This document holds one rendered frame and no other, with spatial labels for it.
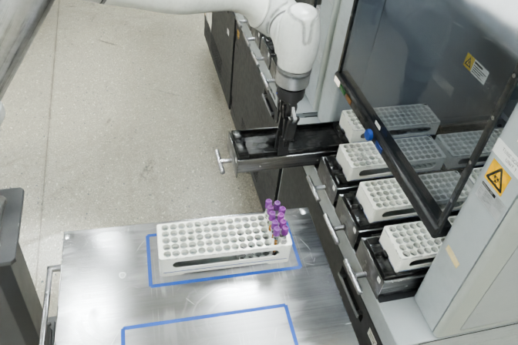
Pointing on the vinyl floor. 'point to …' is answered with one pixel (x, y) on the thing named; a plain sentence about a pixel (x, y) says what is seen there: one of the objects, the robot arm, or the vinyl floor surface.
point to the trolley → (193, 293)
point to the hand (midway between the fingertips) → (282, 142)
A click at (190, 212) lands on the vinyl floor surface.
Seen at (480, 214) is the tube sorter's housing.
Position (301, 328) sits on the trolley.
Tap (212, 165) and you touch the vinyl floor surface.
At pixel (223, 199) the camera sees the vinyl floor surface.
